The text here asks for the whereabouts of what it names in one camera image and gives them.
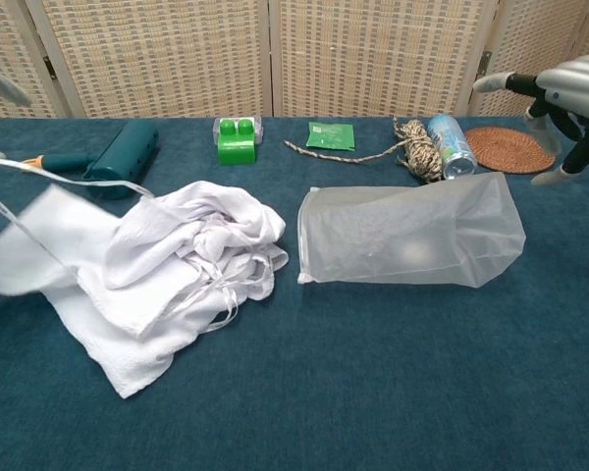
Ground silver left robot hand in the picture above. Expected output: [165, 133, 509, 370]
[0, 63, 33, 179]

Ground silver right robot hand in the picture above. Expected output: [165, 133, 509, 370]
[472, 48, 589, 186]

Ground frosted plastic zip bag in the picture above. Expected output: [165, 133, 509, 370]
[296, 171, 528, 290]

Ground white clothes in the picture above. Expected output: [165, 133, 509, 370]
[0, 151, 290, 399]

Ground round woven rattan coaster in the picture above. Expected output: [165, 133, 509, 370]
[464, 126, 557, 175]

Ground teal lint roller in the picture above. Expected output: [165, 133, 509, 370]
[22, 120, 161, 201]

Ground light blue drink can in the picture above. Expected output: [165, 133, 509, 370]
[426, 114, 479, 181]

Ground woven rattan folding screen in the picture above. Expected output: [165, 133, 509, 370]
[0, 0, 589, 120]

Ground green toy building block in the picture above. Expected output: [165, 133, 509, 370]
[217, 119, 259, 167]

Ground green foil sachet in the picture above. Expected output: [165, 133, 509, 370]
[305, 121, 357, 151]

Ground small clear plastic box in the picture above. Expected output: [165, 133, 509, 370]
[212, 116, 266, 146]

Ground blue carpet table surface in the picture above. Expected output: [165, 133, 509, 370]
[0, 116, 589, 471]

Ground bundle of speckled rope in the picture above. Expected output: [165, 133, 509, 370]
[283, 117, 446, 186]

